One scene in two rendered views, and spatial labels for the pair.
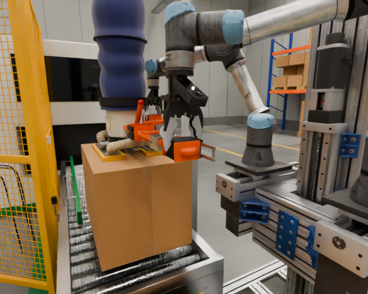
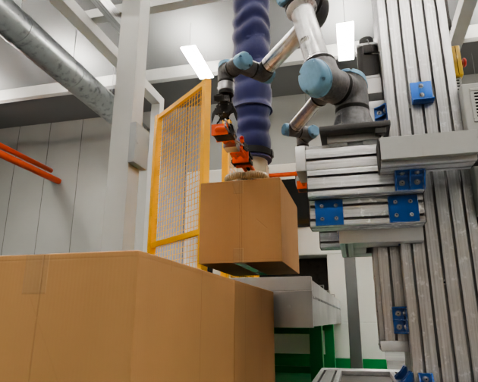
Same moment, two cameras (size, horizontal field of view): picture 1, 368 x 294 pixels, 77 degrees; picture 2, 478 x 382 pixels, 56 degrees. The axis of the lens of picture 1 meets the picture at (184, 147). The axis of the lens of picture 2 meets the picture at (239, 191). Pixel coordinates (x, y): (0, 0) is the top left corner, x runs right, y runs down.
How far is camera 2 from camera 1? 1.69 m
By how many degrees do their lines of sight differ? 50
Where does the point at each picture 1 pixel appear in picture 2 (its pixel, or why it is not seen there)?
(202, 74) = not seen: outside the picture
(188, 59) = (224, 83)
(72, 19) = not seen: hidden behind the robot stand
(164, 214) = (253, 224)
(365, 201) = not seen: hidden behind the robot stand
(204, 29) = (227, 67)
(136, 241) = (227, 243)
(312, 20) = (292, 39)
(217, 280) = (303, 302)
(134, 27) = (254, 96)
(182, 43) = (221, 77)
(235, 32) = (238, 61)
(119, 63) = (241, 122)
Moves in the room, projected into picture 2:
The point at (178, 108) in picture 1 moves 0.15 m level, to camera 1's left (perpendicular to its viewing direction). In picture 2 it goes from (219, 109) to (196, 119)
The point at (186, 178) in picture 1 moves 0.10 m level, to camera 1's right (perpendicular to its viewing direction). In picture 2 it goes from (274, 193) to (291, 189)
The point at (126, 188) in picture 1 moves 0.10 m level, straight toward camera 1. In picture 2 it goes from (221, 195) to (211, 191)
